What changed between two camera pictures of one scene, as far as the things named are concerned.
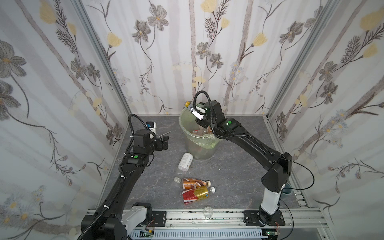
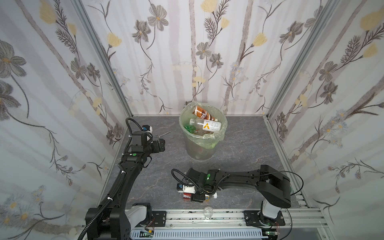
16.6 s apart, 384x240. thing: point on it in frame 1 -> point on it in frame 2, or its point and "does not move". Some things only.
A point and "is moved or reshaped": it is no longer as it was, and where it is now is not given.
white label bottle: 184,166 is moved or reshaped
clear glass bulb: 208,212 does not move
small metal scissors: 163,134 does not move
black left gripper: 163,142 does not move
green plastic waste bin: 201,142 does not move
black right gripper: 205,111 -> 197,196
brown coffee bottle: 189,183 is moved or reshaped
